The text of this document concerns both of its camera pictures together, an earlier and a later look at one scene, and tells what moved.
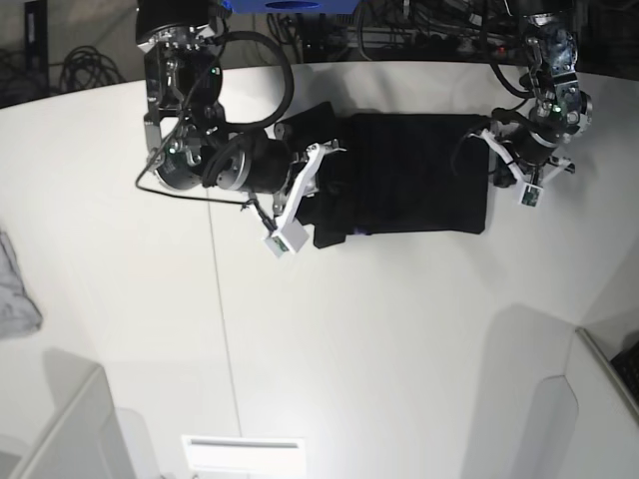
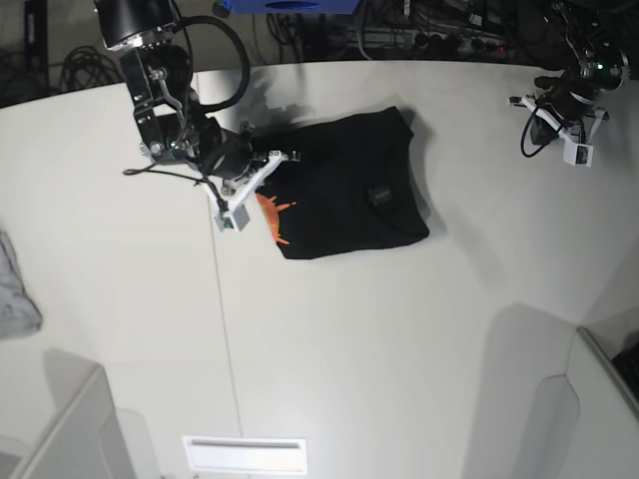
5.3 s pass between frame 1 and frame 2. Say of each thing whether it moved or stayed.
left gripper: moved
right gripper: moved
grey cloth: stayed
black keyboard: stayed
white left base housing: stayed
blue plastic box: stayed
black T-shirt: moved
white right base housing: stayed
